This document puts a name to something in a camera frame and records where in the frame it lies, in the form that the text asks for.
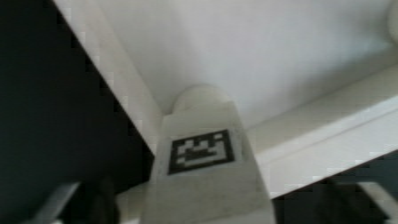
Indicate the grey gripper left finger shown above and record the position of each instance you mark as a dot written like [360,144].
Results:
[78,204]

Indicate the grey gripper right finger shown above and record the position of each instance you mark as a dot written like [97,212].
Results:
[357,203]

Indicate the white table leg with tag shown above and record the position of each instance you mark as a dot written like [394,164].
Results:
[206,188]

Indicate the white square table top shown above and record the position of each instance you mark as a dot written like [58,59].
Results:
[296,54]

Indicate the white front fence bar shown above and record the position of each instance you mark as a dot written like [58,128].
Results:
[332,156]

